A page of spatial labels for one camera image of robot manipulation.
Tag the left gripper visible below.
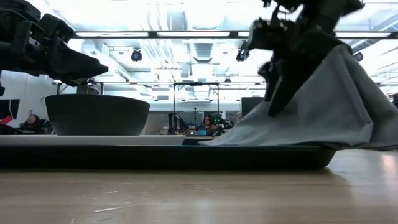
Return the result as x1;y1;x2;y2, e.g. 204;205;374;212
0;0;109;88

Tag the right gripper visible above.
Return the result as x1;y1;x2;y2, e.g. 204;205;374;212
248;6;346;118

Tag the grey cloth napkin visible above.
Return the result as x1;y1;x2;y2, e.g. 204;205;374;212
198;43;398;151

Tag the black bowl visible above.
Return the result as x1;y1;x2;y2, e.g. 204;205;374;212
44;93;151;137

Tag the black rectangular serving tray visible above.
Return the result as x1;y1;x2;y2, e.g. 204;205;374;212
0;144;338;172

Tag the black monitor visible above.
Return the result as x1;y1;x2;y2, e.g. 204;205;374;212
241;96;266;118

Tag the person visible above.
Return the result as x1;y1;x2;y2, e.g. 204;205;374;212
19;113;48;133
187;114;219;137

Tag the black metal workstation frame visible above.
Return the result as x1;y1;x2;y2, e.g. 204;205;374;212
172;82;221;126
55;81;105;95

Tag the dark wall screen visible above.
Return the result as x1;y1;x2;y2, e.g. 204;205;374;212
0;98;21;121

